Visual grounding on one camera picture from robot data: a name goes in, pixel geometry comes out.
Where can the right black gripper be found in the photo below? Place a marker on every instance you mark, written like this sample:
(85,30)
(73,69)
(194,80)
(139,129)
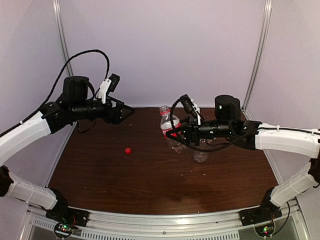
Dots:
(190,129)

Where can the right aluminium frame post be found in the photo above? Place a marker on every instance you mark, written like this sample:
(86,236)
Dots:
(264,32)

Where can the red bottle cap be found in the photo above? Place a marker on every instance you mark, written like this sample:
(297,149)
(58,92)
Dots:
(128,151)

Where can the aluminium front rail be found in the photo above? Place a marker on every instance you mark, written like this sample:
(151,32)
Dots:
(221,225)

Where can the clear cola bottle red label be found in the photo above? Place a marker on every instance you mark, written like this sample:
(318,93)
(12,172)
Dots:
(165,126)

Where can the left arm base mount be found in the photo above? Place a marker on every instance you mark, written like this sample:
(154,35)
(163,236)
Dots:
(66,215)

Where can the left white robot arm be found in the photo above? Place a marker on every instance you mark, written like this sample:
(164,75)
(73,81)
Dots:
(78,101)

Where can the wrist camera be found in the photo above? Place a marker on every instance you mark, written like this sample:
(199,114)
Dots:
(107,86)
(190,106)

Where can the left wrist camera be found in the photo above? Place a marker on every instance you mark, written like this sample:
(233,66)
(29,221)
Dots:
(107,86)

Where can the aluminium frame post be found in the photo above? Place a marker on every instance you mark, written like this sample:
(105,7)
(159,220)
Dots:
(264,32)
(62,40)

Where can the left aluminium frame post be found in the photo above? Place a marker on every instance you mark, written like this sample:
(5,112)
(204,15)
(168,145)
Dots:
(62,40)

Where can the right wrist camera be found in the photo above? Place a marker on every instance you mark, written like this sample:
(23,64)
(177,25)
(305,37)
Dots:
(190,106)

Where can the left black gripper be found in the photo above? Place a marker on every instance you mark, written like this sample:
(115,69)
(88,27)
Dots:
(115,118)

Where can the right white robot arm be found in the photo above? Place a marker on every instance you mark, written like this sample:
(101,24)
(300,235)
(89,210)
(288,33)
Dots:
(250,135)

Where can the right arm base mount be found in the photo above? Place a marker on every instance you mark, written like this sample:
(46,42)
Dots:
(262,217)

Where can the clear plastic bottle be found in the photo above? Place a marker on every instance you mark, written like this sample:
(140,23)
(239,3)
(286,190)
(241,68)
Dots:
(200,156)

